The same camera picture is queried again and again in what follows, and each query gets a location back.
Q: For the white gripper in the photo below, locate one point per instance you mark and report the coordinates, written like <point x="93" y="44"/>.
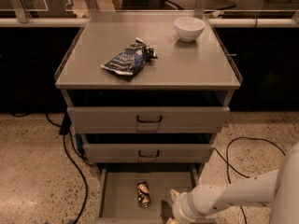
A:
<point x="179" y="209"/>

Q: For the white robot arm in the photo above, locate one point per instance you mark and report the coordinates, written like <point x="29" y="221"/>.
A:
<point x="278" y="189"/>

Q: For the grey bottom drawer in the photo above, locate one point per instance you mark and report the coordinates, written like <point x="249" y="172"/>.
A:
<point x="118" y="200"/>

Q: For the grey drawer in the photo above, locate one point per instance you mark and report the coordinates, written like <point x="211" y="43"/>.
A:
<point x="147" y="153"/>
<point x="157" y="119"/>
<point x="118" y="200"/>

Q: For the grey middle drawer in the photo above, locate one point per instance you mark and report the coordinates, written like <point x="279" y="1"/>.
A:
<point x="147" y="153"/>

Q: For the grey drawer cabinet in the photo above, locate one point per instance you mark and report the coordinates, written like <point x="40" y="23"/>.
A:
<point x="196" y="74"/>

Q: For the grey top drawer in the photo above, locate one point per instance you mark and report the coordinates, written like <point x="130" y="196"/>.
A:
<point x="157" y="119"/>

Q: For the black power adapter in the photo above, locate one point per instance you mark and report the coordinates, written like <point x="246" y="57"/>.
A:
<point x="66" y="124"/>

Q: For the blue chip bag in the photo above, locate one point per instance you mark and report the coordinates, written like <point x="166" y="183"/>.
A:
<point x="131" y="59"/>

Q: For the white ceramic bowl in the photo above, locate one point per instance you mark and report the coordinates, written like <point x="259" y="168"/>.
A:
<point x="189" y="28"/>

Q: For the black office chair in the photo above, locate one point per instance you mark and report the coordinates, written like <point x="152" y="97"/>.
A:
<point x="207" y="5"/>

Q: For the white horizontal rail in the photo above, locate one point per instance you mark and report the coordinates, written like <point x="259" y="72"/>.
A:
<point x="219" y="23"/>

